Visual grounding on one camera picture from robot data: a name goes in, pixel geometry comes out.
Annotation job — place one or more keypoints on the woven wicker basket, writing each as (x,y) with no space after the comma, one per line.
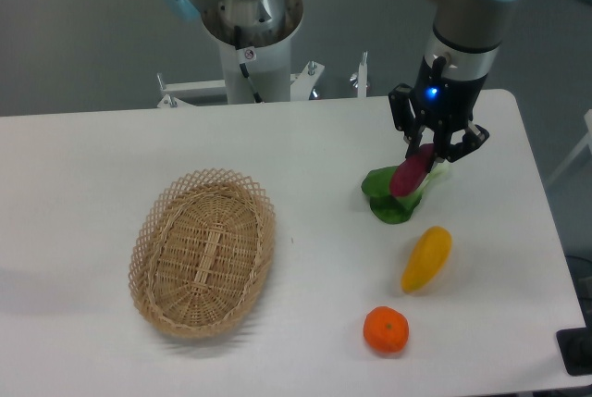
(203,254)

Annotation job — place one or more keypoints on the orange tangerine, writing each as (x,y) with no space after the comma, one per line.
(386,330)

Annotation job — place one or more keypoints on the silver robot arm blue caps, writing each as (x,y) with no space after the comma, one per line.
(465,38)

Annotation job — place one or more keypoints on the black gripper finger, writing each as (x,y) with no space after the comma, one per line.
(410,121)
(474,136)

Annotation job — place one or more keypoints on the green bok choy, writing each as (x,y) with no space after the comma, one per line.
(388,208)

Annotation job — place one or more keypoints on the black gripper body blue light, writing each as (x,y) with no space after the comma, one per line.
(445,101)

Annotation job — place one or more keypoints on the yellow mango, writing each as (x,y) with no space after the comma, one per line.
(428,257)

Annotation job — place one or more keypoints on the black device at table edge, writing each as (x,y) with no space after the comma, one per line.
(575,347)

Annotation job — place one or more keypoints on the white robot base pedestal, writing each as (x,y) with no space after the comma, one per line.
(254,44)

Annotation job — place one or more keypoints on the purple-red sweet potato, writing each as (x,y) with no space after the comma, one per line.
(412,172)

